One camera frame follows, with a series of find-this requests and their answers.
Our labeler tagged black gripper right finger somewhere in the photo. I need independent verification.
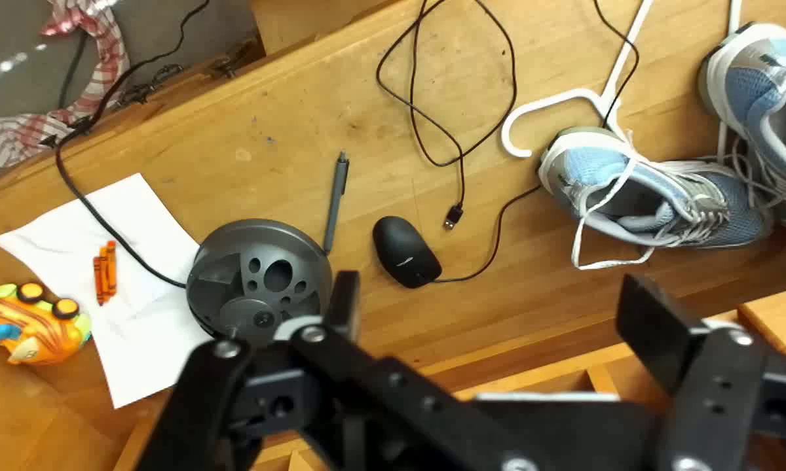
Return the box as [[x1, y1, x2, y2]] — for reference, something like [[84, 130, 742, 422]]
[[615, 274, 786, 471]]

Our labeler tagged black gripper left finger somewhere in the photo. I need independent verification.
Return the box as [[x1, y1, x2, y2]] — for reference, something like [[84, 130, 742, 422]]
[[136, 273, 463, 471]]

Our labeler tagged black computer mouse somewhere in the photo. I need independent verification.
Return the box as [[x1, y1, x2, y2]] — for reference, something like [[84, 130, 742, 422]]
[[371, 215, 443, 287]]

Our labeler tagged white paper sheet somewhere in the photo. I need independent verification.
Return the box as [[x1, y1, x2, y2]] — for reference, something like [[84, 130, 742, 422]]
[[0, 173, 206, 408]]

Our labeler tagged light blue sneaker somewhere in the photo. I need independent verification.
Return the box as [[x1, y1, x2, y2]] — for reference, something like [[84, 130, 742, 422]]
[[536, 129, 772, 273], [700, 23, 786, 228]]

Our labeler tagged grey pen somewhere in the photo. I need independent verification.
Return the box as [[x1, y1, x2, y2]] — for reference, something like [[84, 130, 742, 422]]
[[322, 152, 350, 255]]

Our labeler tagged orange marker pen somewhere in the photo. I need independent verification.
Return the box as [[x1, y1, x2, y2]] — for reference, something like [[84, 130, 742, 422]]
[[94, 240, 118, 306]]

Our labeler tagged orange yellow toy car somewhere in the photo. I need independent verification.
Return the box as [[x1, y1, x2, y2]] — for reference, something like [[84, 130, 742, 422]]
[[0, 279, 88, 367]]

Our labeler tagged white plastic clothes hanger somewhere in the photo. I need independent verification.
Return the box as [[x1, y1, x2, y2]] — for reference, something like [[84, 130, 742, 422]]
[[498, 0, 655, 159]]

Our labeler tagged red white checkered cloth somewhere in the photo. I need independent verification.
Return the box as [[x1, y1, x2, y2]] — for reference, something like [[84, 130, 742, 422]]
[[0, 0, 131, 171]]

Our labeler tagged black mouse usb cable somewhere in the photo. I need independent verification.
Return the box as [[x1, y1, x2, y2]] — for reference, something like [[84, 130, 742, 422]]
[[375, 0, 643, 285]]

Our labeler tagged black lamp power cable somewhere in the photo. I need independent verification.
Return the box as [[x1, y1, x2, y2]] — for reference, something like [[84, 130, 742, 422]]
[[51, 0, 215, 291]]

